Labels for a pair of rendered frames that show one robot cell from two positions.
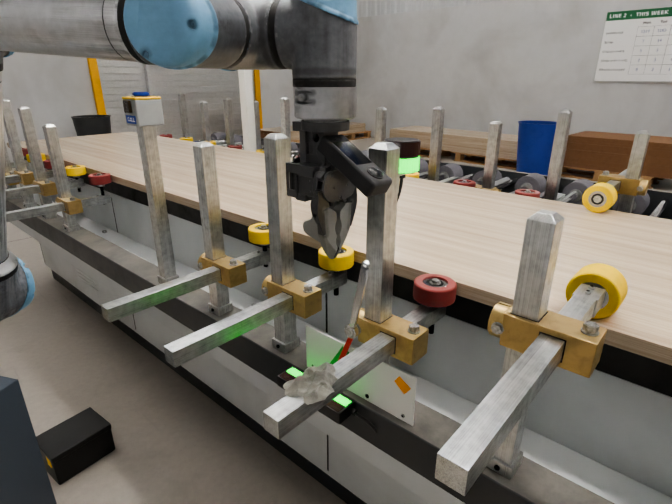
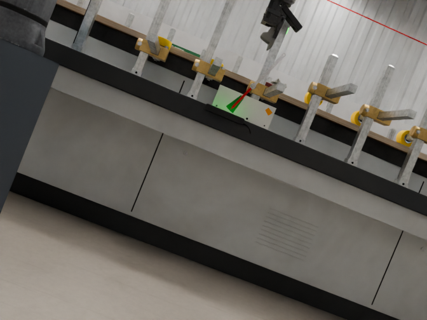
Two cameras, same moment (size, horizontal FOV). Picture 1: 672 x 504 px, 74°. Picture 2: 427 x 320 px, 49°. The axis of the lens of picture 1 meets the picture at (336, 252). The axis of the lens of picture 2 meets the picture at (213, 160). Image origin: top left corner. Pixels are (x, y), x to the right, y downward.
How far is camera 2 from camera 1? 1.73 m
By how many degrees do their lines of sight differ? 50
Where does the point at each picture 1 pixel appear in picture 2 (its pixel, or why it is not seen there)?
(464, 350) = not seen: hidden behind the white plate
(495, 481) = (301, 144)
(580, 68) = not seen: hidden behind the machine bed
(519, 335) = (321, 90)
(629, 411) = (315, 143)
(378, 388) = (255, 114)
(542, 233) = (334, 59)
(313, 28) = not seen: outside the picture
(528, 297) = (326, 78)
